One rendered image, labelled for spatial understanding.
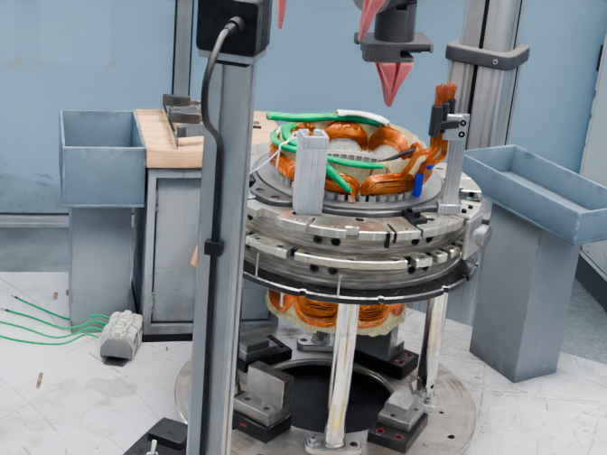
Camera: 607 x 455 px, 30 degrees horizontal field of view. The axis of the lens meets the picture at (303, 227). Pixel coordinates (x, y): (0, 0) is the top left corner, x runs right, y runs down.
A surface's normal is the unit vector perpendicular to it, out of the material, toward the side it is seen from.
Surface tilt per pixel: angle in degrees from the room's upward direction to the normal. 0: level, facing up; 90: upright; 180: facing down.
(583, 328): 0
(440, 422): 0
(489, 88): 90
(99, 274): 90
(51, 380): 0
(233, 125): 90
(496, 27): 90
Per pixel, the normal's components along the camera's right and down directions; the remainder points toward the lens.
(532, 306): 0.51, 0.36
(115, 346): -0.10, 0.37
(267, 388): -0.61, 0.25
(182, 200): 0.22, 0.39
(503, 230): -0.85, 0.13
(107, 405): 0.08, -0.92
